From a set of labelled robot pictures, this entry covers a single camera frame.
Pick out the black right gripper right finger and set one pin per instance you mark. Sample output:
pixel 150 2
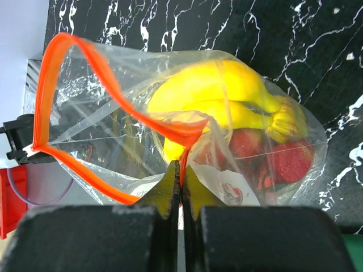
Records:
pixel 250 238

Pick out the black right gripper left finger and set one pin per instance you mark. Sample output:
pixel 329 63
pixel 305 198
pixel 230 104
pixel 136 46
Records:
pixel 140 237

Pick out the clear zip top bag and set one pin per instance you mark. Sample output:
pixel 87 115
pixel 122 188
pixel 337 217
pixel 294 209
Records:
pixel 91 116

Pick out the red fake strawberry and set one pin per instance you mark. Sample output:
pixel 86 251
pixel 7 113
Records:
pixel 246 143
pixel 291 161

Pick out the yellow fake banana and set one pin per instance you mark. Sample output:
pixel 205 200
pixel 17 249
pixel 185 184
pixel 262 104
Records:
pixel 234 95

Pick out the folded green cloth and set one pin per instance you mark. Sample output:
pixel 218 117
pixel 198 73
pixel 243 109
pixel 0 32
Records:
pixel 354 244

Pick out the red plastic bin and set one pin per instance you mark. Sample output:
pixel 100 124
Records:
pixel 12 207

